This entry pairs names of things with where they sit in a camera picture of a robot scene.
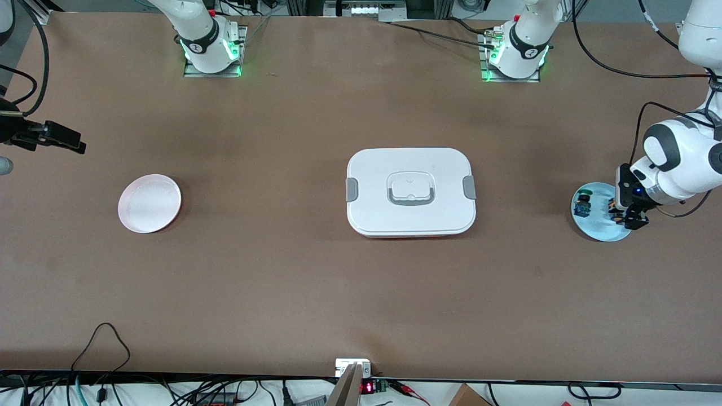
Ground light blue round plate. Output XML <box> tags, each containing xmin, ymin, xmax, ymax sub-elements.
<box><xmin>571</xmin><ymin>182</ymin><xmax>632</xmax><ymax>242</ymax></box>

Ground brown cardboard box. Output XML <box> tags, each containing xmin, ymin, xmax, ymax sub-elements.
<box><xmin>448</xmin><ymin>383</ymin><xmax>492</xmax><ymax>406</ymax></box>

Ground grey device with lights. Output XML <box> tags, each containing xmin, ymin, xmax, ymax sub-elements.
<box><xmin>324</xmin><ymin>0</ymin><xmax>408</xmax><ymax>22</ymax></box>

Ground teal cable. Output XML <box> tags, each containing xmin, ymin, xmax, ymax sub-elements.
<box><xmin>67</xmin><ymin>373</ymin><xmax>86</xmax><ymax>406</ymax></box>

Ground aluminium frame extrusion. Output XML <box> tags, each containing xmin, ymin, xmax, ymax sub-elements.
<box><xmin>20</xmin><ymin>0</ymin><xmax>52</xmax><ymax>26</ymax></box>

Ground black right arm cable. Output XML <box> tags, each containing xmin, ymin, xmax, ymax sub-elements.
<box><xmin>0</xmin><ymin>0</ymin><xmax>50</xmax><ymax>116</ymax></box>

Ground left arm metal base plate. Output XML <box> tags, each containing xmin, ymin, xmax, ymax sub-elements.
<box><xmin>479</xmin><ymin>33</ymin><xmax>541</xmax><ymax>83</ymax></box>

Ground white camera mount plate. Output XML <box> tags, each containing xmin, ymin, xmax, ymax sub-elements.
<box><xmin>335</xmin><ymin>359</ymin><xmax>373</xmax><ymax>377</ymax></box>

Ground black cable to arm base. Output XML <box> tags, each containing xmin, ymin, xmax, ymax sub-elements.
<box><xmin>388</xmin><ymin>20</ymin><xmax>500</xmax><ymax>50</ymax></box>

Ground white lunch box lid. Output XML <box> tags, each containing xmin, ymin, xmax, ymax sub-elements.
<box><xmin>345</xmin><ymin>148</ymin><xmax>477</xmax><ymax>238</ymax></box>

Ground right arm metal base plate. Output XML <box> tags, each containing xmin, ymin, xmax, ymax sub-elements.
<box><xmin>183</xmin><ymin>25</ymin><xmax>249</xmax><ymax>78</ymax></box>

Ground black power strip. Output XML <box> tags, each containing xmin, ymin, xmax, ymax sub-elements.
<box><xmin>192</xmin><ymin>392</ymin><xmax>240</xmax><ymax>406</ymax></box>

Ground thin black looped cable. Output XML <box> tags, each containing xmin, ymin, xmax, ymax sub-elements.
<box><xmin>71</xmin><ymin>323</ymin><xmax>131</xmax><ymax>374</ymax></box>

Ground pink round plate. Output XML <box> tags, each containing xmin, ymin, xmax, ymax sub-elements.
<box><xmin>117</xmin><ymin>174</ymin><xmax>183</xmax><ymax>234</ymax></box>

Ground aluminium camera mount profile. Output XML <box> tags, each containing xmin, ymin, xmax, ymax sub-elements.
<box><xmin>326</xmin><ymin>363</ymin><xmax>363</xmax><ymax>406</ymax></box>

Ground red clip lead wires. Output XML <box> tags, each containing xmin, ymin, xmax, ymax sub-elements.
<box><xmin>389</xmin><ymin>381</ymin><xmax>430</xmax><ymax>405</ymax></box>

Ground black coiled floor cable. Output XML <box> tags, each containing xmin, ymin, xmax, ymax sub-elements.
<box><xmin>567</xmin><ymin>382</ymin><xmax>622</xmax><ymax>400</ymax></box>

